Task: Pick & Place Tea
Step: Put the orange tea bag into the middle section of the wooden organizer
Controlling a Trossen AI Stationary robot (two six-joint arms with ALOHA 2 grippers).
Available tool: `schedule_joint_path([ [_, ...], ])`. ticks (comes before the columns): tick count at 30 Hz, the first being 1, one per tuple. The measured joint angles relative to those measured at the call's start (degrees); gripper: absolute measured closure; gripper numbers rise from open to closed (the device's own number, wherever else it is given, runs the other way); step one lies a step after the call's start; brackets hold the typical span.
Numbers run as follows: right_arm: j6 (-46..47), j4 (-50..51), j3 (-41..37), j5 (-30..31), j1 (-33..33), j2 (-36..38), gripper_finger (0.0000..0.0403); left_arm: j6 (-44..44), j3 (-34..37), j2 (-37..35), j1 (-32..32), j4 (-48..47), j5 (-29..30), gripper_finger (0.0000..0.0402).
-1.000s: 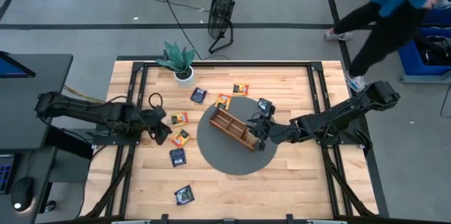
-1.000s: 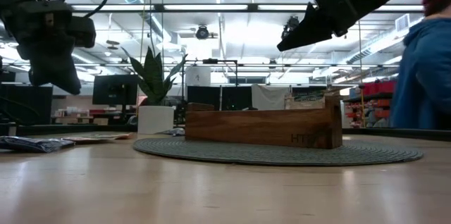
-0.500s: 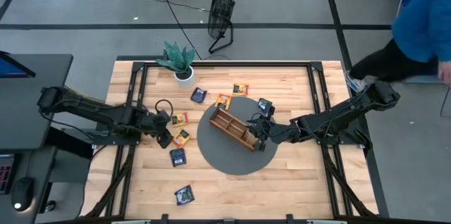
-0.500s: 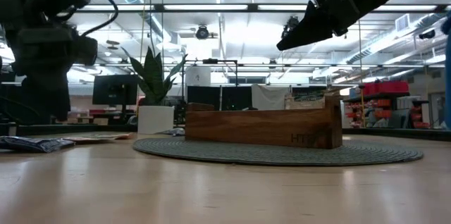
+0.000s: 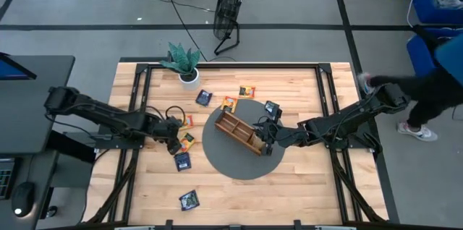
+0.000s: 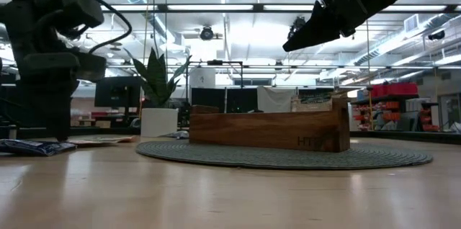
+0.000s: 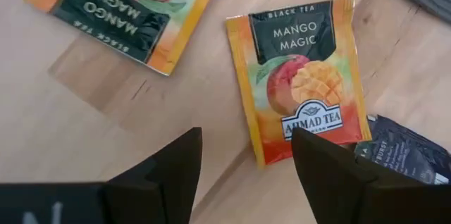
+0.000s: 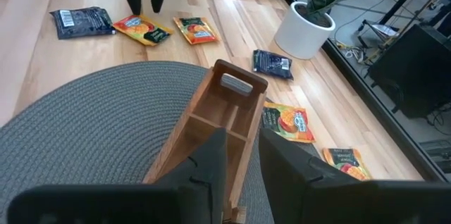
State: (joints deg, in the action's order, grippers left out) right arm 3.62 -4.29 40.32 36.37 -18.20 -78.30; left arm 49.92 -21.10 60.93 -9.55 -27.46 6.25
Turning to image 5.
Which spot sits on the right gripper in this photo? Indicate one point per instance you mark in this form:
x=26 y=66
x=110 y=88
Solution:
x=282 y=136

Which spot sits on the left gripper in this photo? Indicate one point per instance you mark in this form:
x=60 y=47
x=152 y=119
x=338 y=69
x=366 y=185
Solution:
x=169 y=128

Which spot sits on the orange mango tea packet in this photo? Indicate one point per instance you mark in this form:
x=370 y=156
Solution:
x=188 y=142
x=188 y=122
x=247 y=92
x=229 y=104

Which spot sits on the dark blue tea packet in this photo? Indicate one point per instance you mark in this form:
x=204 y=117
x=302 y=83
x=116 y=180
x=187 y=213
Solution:
x=204 y=98
x=182 y=161

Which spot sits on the dark tea packet green print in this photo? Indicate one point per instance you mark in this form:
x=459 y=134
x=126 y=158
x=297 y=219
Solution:
x=189 y=200
x=271 y=107

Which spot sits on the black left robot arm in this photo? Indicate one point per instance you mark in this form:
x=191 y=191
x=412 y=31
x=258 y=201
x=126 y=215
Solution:
x=108 y=116

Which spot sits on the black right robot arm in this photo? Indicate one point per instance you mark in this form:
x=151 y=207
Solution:
x=336 y=121

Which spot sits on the wooden tea organizer box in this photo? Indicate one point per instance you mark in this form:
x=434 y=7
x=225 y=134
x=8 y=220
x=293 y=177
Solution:
x=235 y=128

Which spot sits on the grey round woven placemat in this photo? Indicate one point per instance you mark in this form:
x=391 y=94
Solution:
x=238 y=165

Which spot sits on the green plant in white pot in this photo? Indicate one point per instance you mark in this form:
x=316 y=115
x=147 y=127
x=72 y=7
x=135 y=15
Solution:
x=190 y=81

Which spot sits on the black floor fan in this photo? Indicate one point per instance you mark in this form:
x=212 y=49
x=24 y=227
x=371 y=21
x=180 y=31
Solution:
x=228 y=6

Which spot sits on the black desk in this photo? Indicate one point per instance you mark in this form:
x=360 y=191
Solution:
x=36 y=107

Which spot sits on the dark grey low desk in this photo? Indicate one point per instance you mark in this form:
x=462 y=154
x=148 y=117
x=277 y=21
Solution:
x=32 y=172

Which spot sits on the black computer mouse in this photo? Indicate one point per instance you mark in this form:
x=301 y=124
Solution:
x=22 y=197

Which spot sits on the black keyboard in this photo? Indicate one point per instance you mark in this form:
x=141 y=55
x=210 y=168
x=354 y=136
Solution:
x=5 y=183

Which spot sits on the blue storage bin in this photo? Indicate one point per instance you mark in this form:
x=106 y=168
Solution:
x=419 y=56
x=423 y=9

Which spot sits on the person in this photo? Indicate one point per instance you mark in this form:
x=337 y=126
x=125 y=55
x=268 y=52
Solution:
x=434 y=92

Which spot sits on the computer monitor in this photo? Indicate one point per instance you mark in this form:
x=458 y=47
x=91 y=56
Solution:
x=11 y=71

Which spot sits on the black aluminium table frame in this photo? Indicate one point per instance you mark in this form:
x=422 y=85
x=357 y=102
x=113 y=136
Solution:
x=325 y=92

